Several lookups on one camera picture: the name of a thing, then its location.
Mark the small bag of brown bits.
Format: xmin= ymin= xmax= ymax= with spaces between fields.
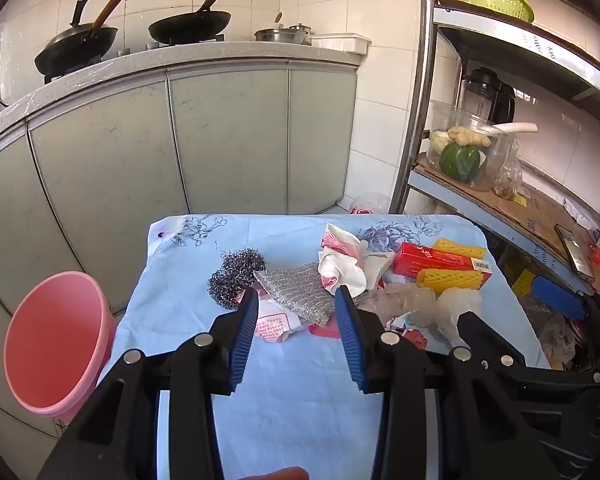
xmin=492 ymin=142 xmax=523 ymax=201

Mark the metal storage rack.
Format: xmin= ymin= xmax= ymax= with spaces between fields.
xmin=389 ymin=0 xmax=600 ymax=311

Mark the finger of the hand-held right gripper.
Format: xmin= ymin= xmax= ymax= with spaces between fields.
xmin=532 ymin=276 xmax=589 ymax=322
xmin=457 ymin=311 xmax=600 ymax=396

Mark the steel basin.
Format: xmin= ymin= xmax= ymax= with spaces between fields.
xmin=254 ymin=27 xmax=306 ymax=45

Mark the light blue floral cloth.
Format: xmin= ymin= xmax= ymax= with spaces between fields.
xmin=102 ymin=212 xmax=551 ymax=480

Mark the silver mesh scouring cloth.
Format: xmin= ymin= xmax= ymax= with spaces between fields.
xmin=254 ymin=260 xmax=348 ymax=326

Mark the green squash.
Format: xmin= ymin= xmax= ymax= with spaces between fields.
xmin=439 ymin=142 xmax=482 ymax=183

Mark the red cardboard box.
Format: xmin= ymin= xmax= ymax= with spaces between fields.
xmin=391 ymin=242 xmax=493 ymax=286

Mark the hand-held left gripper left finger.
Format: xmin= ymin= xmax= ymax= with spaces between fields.
xmin=37 ymin=287 xmax=261 ymax=480

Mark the white red plastic bag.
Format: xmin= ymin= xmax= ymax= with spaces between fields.
xmin=349 ymin=192 xmax=392 ymax=216

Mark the clear plastic container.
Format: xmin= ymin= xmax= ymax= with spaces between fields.
xmin=426 ymin=100 xmax=513 ymax=192

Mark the brown cardboard sheet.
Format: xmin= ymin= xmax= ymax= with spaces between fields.
xmin=415 ymin=152 xmax=600 ymax=306

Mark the white rectangular tray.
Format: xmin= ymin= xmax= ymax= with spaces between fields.
xmin=310 ymin=33 xmax=372 ymax=56

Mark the white leek stalk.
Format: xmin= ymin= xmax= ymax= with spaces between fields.
xmin=480 ymin=122 xmax=538 ymax=138

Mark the white cloth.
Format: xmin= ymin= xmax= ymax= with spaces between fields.
xmin=317 ymin=223 xmax=396 ymax=297

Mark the pink white wrapper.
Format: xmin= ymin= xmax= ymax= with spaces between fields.
xmin=252 ymin=300 xmax=306 ymax=343

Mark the black smartphone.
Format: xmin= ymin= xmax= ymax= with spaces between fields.
xmin=555 ymin=224 xmax=595 ymax=281

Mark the ginger root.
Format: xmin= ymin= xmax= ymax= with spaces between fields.
xmin=447 ymin=127 xmax=492 ymax=148

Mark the clear plastic bag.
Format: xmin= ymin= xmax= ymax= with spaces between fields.
xmin=360 ymin=282 xmax=438 ymax=331

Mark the yellow foam net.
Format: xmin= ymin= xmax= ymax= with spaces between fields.
xmin=432 ymin=238 xmax=487 ymax=261
xmin=416 ymin=268 xmax=483 ymax=292

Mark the yellow container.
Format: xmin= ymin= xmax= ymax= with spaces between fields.
xmin=510 ymin=267 xmax=538 ymax=296

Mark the black wok with lid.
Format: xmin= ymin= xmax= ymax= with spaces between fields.
xmin=34 ymin=0 xmax=130 ymax=77

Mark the black blender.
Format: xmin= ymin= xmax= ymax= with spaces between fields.
xmin=455 ymin=67 xmax=517 ymax=126

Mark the person's left hand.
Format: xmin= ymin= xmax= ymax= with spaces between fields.
xmin=240 ymin=466 xmax=309 ymax=480

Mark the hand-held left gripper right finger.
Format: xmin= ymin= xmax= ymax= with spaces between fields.
xmin=334 ymin=286 xmax=566 ymax=480

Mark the grey kitchen cabinet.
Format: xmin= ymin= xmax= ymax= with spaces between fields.
xmin=0 ymin=42 xmax=366 ymax=441

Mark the red white wrapper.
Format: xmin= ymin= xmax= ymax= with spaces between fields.
xmin=384 ymin=312 xmax=429 ymax=351

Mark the pink plastic bucket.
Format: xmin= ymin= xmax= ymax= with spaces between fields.
xmin=3 ymin=271 xmax=118 ymax=418

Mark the steel wool scourer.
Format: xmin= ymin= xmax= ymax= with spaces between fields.
xmin=208 ymin=249 xmax=268 ymax=307

